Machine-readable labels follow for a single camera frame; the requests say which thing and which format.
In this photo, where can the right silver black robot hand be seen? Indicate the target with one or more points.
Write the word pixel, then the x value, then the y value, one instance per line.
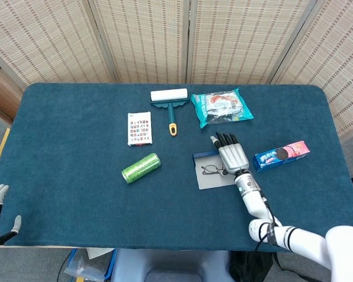
pixel 232 157

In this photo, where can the black eyeglasses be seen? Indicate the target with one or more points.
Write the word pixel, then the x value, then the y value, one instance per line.
pixel 209 169

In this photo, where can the blue glasses case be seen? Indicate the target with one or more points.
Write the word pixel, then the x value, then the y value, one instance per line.
pixel 207 181

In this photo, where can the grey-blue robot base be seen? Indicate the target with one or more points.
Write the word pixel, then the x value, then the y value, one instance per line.
pixel 170 264

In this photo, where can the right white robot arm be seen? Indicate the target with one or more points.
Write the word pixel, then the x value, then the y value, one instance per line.
pixel 253 199

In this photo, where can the blue pink Oreo box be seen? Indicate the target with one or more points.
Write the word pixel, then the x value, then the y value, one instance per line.
pixel 279 155

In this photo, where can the white card pack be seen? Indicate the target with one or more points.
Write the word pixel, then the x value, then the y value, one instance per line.
pixel 139 129

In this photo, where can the teal snack bag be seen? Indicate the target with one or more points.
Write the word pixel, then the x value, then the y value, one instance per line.
pixel 220 107

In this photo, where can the teal lint roller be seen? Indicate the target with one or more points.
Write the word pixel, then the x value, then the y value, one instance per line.
pixel 169 95

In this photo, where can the blue tablecloth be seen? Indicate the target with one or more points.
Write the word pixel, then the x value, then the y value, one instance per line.
pixel 76 191

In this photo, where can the green drink can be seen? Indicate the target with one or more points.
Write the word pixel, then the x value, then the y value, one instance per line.
pixel 141 168

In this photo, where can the clear plastic bag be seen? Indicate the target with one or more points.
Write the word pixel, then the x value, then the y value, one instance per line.
pixel 85 268

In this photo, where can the white paper sheet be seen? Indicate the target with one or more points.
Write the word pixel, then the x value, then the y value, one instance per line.
pixel 100 252

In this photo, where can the woven folding screen panel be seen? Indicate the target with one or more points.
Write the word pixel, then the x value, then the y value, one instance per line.
pixel 47 38
pixel 241 38
pixel 335 58
pixel 144 38

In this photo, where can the blue plastic bin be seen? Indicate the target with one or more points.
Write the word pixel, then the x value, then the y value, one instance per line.
pixel 110 265

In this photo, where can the brown wooden door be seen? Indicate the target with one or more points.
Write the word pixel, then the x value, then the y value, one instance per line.
pixel 1 94

